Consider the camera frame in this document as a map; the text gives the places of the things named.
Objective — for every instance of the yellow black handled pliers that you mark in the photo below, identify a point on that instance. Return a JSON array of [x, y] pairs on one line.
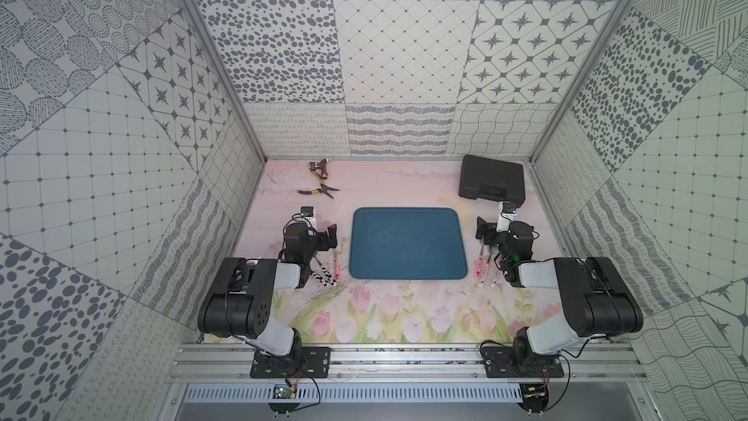
[[322, 189]]

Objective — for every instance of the white hello kitty fork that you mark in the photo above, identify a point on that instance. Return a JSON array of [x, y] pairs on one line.
[[498, 272]]

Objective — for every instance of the floral pink table mat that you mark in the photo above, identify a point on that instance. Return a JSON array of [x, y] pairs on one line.
[[359, 311]]

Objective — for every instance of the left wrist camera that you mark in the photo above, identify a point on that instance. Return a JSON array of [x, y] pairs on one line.
[[308, 213]]

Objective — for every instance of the black plastic case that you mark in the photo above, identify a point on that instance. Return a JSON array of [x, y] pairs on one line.
[[493, 180]]

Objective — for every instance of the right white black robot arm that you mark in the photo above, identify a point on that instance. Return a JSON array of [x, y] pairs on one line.
[[595, 301]]

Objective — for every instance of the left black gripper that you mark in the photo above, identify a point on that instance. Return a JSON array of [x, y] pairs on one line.
[[323, 240]]

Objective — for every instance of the aluminium mounting rail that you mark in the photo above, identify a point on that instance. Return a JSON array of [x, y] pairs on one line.
[[234, 363]]

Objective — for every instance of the left green circuit board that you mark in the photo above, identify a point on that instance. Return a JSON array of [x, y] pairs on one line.
[[284, 393]]

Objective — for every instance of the right black controller board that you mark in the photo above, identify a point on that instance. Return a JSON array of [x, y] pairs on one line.
[[534, 398]]

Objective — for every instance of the pink strawberry handle fork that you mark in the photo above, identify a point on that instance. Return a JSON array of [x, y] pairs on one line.
[[337, 268]]

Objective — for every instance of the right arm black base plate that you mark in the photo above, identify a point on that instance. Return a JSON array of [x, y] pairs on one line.
[[501, 362]]

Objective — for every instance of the cow pattern handle spoon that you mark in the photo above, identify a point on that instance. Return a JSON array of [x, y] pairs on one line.
[[328, 278]]

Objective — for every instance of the teal plastic tray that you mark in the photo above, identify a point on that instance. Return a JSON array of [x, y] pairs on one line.
[[407, 244]]

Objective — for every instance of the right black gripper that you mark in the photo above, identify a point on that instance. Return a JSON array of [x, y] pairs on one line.
[[487, 234]]

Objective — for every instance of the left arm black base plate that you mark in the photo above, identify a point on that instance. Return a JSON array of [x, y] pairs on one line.
[[310, 362]]

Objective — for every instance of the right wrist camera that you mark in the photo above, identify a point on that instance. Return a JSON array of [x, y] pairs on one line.
[[506, 217]]

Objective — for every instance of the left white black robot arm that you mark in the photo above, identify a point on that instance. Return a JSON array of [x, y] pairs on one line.
[[240, 299]]

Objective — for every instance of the cow pattern handle fork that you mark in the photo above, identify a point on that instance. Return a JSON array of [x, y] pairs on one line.
[[317, 273]]

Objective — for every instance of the white slotted cable duct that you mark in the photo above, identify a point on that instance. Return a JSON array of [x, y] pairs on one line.
[[350, 392]]

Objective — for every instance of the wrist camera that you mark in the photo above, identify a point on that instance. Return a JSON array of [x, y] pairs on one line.
[[506, 217], [308, 213]]

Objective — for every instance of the white hello kitty spoon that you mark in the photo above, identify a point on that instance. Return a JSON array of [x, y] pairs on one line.
[[488, 268]]

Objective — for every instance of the pink strawberry handle spoon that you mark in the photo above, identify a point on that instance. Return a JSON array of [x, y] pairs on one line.
[[479, 267]]

